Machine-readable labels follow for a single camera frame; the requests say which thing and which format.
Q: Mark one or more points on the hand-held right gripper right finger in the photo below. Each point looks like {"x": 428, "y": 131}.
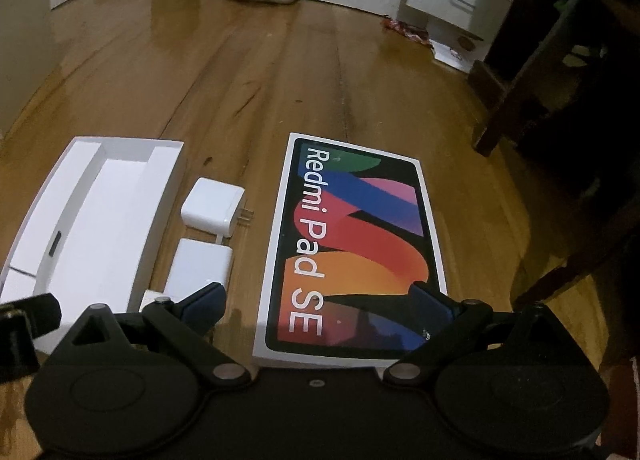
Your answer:
{"x": 430, "y": 307}

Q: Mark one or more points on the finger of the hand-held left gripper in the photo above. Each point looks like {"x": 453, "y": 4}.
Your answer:
{"x": 17, "y": 347}
{"x": 42, "y": 312}

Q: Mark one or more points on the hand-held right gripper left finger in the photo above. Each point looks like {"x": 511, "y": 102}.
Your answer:
{"x": 205, "y": 302}

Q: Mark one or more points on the small white cardboard box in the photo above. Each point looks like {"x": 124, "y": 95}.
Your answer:
{"x": 197, "y": 265}

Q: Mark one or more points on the white charger with prongs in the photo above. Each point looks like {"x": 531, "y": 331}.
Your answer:
{"x": 210, "y": 207}

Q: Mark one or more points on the white box tray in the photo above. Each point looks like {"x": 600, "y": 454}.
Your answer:
{"x": 100, "y": 220}

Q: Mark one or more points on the Redmi Pad SE box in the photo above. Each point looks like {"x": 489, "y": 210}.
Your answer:
{"x": 350, "y": 220}

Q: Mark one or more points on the white cardboard sheet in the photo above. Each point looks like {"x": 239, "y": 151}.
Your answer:
{"x": 450, "y": 52}

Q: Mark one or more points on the dark wooden table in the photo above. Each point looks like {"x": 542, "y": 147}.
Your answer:
{"x": 550, "y": 64}

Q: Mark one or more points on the red wrapper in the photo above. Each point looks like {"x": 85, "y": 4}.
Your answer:
{"x": 405, "y": 29}

